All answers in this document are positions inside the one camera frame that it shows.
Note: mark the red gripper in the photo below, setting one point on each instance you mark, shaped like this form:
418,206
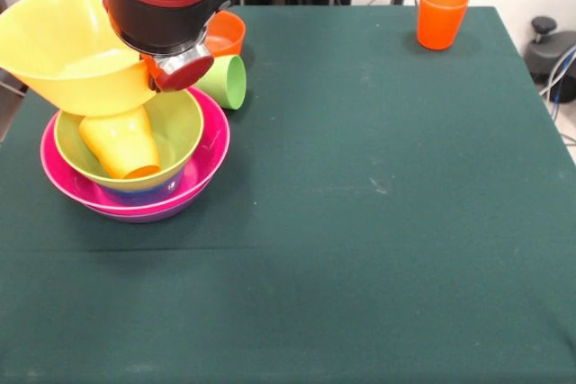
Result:
184,74

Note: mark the green cup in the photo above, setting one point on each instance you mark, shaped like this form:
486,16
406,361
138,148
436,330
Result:
225,80

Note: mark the green bowl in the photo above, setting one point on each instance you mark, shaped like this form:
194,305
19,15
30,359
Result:
180,127

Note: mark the orange bowl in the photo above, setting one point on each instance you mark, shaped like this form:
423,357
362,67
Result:
227,33

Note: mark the large pink bowl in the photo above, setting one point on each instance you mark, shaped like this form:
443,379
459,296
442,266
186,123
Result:
213,132

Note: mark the yellow-orange cup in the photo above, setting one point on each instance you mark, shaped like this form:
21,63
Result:
121,145

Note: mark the blue bowl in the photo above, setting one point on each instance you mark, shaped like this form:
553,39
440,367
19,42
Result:
139,195

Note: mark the large yellow bowl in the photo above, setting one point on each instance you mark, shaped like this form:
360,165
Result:
54,51

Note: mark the purple bowl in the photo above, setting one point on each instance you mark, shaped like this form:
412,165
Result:
148,218

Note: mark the dark green tablecloth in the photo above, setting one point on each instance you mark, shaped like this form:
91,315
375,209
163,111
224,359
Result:
360,244

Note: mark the orange cup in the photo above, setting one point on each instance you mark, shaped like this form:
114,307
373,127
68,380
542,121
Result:
441,20

